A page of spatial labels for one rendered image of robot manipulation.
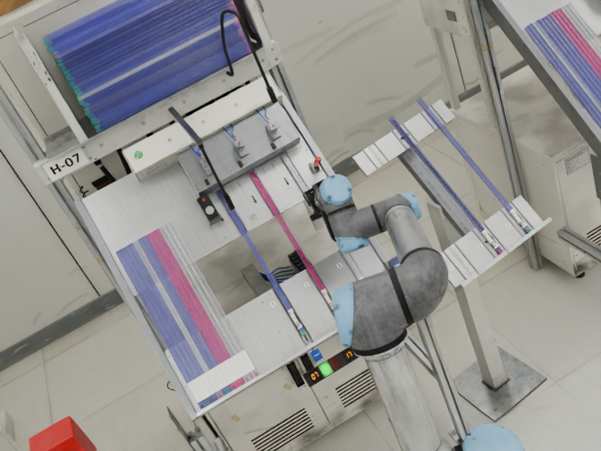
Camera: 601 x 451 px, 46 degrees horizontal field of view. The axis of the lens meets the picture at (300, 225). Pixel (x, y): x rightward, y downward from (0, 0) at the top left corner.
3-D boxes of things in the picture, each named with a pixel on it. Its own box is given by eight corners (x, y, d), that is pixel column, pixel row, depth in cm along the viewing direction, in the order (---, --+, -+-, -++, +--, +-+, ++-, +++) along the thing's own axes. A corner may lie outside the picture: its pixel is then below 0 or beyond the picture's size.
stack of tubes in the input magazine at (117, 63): (256, 51, 205) (217, -40, 191) (96, 133, 197) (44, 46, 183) (242, 43, 216) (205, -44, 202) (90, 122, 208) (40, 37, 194)
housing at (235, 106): (283, 114, 223) (283, 94, 209) (143, 189, 216) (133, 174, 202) (269, 93, 225) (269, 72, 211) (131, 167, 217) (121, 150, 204)
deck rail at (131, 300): (200, 416, 198) (198, 416, 192) (194, 420, 198) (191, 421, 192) (85, 204, 213) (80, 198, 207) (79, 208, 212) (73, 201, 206)
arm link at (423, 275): (456, 264, 132) (407, 177, 177) (400, 284, 133) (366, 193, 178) (473, 314, 136) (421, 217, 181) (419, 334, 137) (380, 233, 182)
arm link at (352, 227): (384, 240, 172) (368, 197, 173) (340, 256, 173) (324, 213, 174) (384, 240, 180) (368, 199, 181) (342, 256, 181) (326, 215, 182)
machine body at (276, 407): (418, 390, 267) (368, 266, 234) (256, 492, 256) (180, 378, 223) (343, 305, 321) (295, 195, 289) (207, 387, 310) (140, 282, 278)
